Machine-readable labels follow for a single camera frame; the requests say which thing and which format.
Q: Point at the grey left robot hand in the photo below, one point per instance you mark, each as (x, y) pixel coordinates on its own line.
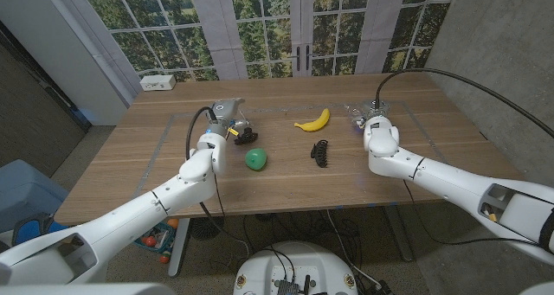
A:
(225, 115)

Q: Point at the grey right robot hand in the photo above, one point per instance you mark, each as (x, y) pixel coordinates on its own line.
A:
(375, 110)

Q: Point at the clear spray bottle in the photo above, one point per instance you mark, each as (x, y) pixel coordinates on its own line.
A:
(355, 113)

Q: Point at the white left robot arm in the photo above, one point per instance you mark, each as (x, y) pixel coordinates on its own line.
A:
(130, 217)

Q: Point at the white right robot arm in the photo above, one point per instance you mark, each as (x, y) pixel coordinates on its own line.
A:
(441, 178)

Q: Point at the green ball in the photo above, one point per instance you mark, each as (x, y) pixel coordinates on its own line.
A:
(255, 159)

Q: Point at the yellow toy banana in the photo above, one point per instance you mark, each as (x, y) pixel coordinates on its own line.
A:
(315, 124)

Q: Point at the black hair claw clip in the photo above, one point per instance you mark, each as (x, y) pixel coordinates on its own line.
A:
(320, 154)

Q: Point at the white power strip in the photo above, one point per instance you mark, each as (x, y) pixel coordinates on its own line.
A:
(157, 82)

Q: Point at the printed window backdrop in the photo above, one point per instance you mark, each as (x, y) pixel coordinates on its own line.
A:
(216, 27)

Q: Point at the black round fan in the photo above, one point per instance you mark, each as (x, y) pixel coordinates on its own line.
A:
(207, 228)

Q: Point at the grey table leg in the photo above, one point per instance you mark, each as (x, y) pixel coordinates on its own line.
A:
(400, 234)

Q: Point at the white table leg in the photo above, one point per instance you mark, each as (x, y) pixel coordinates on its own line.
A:
(178, 247)

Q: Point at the teal basket of toys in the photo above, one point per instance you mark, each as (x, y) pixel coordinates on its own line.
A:
(158, 239)

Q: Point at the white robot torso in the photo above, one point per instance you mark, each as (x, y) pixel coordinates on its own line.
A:
(294, 264)

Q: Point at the blue plastic bin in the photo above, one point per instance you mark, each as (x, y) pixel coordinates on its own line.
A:
(26, 191)

